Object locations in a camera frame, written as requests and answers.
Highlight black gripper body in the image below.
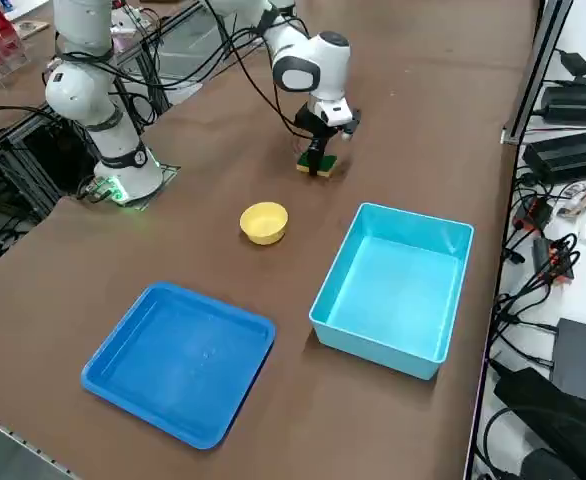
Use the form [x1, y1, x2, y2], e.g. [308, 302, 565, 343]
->
[294, 105, 336, 147]

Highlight green and yellow sponge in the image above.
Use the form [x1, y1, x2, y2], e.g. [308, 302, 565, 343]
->
[295, 151, 338, 180]

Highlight yellow bowl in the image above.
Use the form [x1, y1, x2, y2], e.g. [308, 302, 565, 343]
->
[239, 201, 290, 246]

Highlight dark blue tray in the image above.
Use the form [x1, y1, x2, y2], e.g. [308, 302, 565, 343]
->
[80, 281, 278, 451]

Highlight light blue bin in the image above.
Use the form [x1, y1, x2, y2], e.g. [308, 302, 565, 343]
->
[308, 201, 475, 382]

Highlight white box device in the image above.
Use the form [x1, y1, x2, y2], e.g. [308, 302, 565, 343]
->
[110, 4, 147, 36]

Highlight red and black device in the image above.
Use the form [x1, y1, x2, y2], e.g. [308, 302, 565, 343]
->
[515, 196, 554, 232]

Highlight black device orange plugs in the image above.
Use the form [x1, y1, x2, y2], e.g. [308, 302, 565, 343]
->
[531, 235, 578, 285]

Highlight long black power supply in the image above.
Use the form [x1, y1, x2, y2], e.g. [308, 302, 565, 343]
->
[522, 127, 586, 184]
[540, 77, 586, 126]

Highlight black equipment rack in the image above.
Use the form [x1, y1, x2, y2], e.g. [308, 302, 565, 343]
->
[0, 112, 102, 224]

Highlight small black power adapter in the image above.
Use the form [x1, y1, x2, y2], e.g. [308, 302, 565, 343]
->
[558, 48, 586, 77]

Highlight flat black box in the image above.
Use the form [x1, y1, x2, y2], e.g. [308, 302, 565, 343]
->
[551, 317, 586, 406]

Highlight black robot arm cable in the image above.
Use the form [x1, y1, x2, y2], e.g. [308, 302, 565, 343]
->
[202, 0, 314, 146]

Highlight aluminium frame post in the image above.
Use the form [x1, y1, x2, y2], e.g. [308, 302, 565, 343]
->
[501, 0, 575, 147]

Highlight aluminium table frame rail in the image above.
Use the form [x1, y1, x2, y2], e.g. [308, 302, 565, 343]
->
[0, 407, 77, 480]

